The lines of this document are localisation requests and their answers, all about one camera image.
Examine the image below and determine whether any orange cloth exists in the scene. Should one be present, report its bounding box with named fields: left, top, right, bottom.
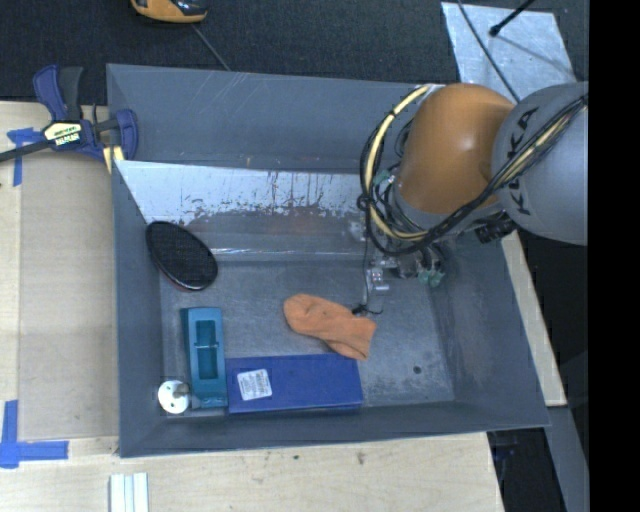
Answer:
left=282, top=292, right=378, bottom=363

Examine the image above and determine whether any blue box with white label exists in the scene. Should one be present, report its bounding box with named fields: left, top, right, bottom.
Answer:
left=224, top=353, right=365, bottom=416

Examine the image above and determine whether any grey metal bin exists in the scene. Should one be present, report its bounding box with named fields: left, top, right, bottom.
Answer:
left=105, top=62, right=552, bottom=459

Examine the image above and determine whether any black oval mesh brush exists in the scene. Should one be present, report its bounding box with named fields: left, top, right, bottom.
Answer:
left=145, top=220, right=220, bottom=292

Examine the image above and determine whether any teal plastic stapler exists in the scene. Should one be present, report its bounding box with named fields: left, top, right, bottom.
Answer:
left=179, top=306, right=230, bottom=409

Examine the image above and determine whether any white round knob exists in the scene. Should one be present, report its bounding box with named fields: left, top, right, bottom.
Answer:
left=156, top=379, right=193, bottom=416

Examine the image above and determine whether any black cylinder on white bracket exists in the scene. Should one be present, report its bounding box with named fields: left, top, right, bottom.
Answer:
left=473, top=212, right=518, bottom=245

